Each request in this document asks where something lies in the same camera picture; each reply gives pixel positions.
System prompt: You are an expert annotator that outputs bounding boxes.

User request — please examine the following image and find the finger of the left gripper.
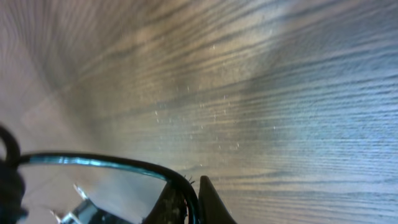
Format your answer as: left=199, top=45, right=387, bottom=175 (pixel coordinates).
left=1, top=161, right=28, bottom=224

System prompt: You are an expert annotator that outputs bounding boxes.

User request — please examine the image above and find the black USB-C cable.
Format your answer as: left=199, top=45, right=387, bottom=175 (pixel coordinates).
left=0, top=124, right=201, bottom=224

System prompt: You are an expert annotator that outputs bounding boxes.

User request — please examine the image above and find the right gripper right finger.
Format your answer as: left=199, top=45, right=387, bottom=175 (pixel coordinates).
left=198, top=175, right=237, bottom=224

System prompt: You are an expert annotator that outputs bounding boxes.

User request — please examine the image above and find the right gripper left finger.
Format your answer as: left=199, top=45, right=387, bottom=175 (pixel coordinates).
left=142, top=182, right=187, bottom=224

